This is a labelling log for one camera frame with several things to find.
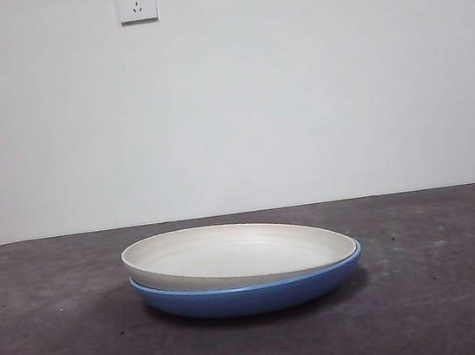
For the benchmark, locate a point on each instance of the white wall socket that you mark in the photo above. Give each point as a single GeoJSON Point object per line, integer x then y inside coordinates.
{"type": "Point", "coordinates": [137, 2]}

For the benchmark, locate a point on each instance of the white round plate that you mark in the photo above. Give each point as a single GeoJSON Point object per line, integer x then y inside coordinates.
{"type": "Point", "coordinates": [238, 252]}

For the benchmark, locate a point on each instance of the blue round plate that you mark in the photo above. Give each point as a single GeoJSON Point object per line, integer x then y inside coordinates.
{"type": "Point", "coordinates": [253, 300]}

